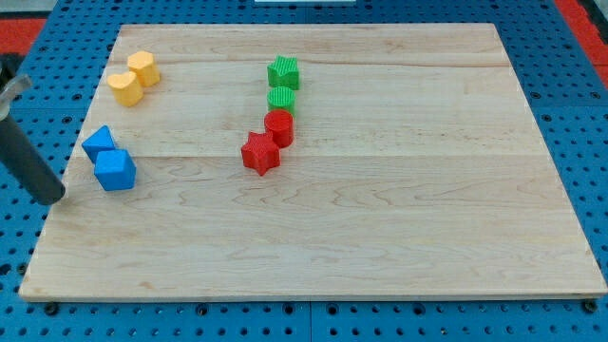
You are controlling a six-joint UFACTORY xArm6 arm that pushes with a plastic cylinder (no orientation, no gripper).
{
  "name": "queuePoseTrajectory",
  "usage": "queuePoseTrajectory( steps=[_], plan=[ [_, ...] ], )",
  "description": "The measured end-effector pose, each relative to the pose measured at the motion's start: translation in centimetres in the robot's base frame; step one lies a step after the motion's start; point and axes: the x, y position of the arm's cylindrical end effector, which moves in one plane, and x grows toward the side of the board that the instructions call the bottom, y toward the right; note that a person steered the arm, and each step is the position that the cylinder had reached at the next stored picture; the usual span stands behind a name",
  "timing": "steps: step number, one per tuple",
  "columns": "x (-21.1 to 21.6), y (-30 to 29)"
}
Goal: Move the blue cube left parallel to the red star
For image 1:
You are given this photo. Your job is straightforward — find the yellow heart block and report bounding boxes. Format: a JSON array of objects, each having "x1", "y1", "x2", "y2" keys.
[{"x1": 106, "y1": 71, "x2": 143, "y2": 106}]

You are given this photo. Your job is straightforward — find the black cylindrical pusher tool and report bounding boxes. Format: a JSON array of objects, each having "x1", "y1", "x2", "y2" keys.
[{"x1": 1, "y1": 115, "x2": 66, "y2": 205}]

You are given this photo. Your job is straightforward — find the green cylinder block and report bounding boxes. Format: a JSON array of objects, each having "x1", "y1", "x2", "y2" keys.
[{"x1": 266, "y1": 86, "x2": 295, "y2": 116}]

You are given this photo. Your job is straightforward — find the wooden board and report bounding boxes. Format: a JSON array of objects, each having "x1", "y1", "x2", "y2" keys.
[{"x1": 19, "y1": 23, "x2": 607, "y2": 302}]

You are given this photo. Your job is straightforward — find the blue cube block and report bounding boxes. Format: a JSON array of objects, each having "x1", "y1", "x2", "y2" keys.
[{"x1": 94, "y1": 149, "x2": 137, "y2": 191}]

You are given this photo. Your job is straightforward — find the blue triangle block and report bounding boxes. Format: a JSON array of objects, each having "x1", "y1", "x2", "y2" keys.
[{"x1": 82, "y1": 125, "x2": 116, "y2": 163}]

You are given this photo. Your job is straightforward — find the yellow hexagon block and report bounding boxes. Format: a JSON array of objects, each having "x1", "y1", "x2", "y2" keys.
[{"x1": 127, "y1": 50, "x2": 161, "y2": 87}]

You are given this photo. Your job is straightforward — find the red star block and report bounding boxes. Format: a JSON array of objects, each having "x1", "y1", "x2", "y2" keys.
[{"x1": 241, "y1": 131, "x2": 281, "y2": 176}]

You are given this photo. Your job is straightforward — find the green star block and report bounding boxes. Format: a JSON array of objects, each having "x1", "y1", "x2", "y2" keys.
[{"x1": 267, "y1": 55, "x2": 299, "y2": 90}]

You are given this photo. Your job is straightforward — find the red cylinder block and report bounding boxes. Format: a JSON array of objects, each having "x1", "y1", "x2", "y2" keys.
[{"x1": 264, "y1": 109, "x2": 295, "y2": 148}]

